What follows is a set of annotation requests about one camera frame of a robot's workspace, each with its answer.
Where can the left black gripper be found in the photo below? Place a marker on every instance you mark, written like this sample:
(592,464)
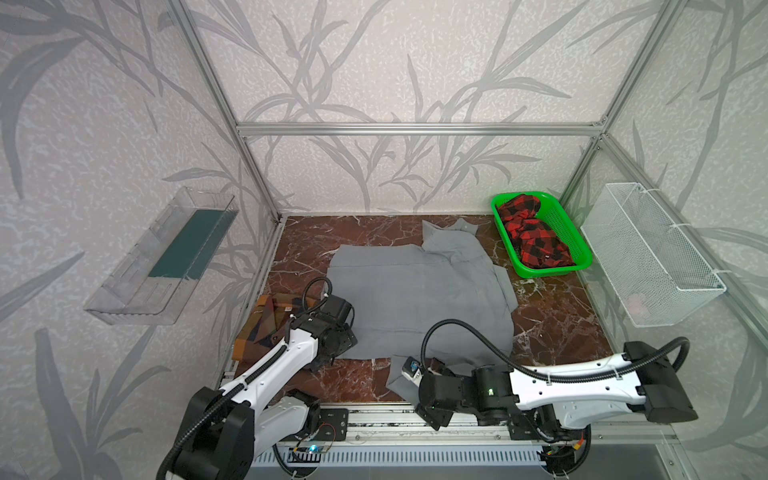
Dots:
(341,341)

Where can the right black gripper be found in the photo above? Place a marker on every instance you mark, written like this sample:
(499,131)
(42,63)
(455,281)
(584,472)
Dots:
(428,392)

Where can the grey long sleeve shirt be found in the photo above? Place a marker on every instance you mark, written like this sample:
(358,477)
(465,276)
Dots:
(399,292)

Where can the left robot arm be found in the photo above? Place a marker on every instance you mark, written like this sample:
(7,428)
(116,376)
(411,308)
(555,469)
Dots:
(223,430)

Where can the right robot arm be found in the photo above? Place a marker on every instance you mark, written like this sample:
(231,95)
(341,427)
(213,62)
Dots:
(559,403)

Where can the folded multicolour plaid shirt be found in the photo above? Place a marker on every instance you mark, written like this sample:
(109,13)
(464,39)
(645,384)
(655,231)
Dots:
(265,326)

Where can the red black plaid shirt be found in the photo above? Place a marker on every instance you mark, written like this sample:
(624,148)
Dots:
(535,242)

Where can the green plastic basket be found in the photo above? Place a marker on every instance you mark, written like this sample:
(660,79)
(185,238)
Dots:
(555,216)

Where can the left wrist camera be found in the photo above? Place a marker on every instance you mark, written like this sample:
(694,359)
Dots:
(337,309)

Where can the aluminium front rail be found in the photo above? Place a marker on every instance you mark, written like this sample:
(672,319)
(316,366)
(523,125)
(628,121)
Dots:
(381,424)

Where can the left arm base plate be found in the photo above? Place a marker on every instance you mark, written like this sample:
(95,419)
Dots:
(326,424)

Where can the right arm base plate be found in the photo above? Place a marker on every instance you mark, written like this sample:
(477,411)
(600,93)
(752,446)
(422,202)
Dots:
(525,427)

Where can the clear acrylic wall shelf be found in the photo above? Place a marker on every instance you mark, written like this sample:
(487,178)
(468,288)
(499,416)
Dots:
(155,280)

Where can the aluminium cage frame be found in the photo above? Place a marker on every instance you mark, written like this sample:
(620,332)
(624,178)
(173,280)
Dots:
(599,132)

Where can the white wire mesh basket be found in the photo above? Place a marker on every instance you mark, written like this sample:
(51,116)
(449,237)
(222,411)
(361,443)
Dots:
(657,273)

